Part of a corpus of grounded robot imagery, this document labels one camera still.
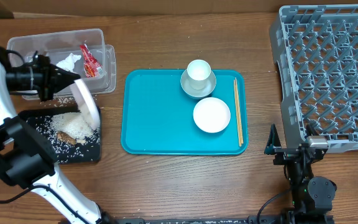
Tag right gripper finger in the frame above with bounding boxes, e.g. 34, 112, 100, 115
264, 124, 281, 155
306, 124, 319, 137

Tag red snack wrapper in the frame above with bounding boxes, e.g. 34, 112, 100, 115
80, 44, 103, 78

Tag large white plate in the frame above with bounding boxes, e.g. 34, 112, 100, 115
70, 79, 101, 130

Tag pile of white rice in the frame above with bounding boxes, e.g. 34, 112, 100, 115
51, 112, 94, 139

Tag brown food scrap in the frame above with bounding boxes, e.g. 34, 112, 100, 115
57, 131, 86, 146

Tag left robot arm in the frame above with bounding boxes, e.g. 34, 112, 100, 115
0, 47, 115, 223

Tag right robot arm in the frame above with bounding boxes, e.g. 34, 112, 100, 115
256, 124, 337, 224

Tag left wooden chopstick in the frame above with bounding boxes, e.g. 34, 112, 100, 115
233, 78, 242, 147

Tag wooden chopstick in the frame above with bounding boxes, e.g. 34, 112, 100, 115
233, 78, 242, 147
234, 77, 245, 146

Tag clear plastic bin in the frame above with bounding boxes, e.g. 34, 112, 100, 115
7, 29, 115, 94

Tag black rectangular tray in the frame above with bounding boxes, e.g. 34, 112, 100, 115
19, 106, 101, 164

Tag small white bowl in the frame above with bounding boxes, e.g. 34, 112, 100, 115
193, 97, 231, 133

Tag right wooden chopstick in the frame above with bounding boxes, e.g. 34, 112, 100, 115
234, 77, 245, 146

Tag grey dish rack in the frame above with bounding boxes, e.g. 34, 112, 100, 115
269, 4, 358, 153

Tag grey saucer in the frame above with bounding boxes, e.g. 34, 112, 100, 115
180, 70, 216, 100

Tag teal serving tray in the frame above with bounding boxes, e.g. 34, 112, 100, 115
121, 69, 249, 156

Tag white cup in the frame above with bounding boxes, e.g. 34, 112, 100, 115
186, 59, 211, 90

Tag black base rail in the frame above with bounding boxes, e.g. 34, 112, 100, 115
116, 215, 291, 224

